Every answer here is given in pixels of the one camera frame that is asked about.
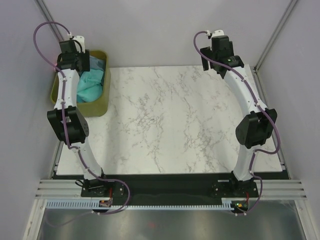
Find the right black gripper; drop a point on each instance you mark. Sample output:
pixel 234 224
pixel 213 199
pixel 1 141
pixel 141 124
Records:
pixel 206 52

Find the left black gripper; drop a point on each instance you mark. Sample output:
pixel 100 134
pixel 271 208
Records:
pixel 85 57

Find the teal t shirt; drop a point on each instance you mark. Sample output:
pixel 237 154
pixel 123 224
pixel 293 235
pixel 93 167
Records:
pixel 90 87

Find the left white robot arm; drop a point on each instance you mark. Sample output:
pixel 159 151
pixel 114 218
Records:
pixel 67 122

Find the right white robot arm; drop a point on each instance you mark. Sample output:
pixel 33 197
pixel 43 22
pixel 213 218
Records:
pixel 258 121

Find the grey blue t shirt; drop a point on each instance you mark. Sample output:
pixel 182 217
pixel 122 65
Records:
pixel 96 63

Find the olive green laundry bin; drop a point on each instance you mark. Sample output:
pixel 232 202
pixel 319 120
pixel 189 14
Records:
pixel 98 107

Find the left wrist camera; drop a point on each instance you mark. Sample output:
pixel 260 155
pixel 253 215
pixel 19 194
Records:
pixel 78 38

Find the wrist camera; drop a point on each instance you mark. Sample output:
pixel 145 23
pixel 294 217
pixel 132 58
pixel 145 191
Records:
pixel 78 38
pixel 213 34

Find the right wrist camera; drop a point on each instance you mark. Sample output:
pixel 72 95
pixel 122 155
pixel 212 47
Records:
pixel 213 34

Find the aluminium frame rail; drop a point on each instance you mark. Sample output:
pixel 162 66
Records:
pixel 271 189

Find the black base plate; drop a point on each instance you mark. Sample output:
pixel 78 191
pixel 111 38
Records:
pixel 168 190

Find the light blue cable duct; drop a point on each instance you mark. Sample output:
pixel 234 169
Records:
pixel 87 204

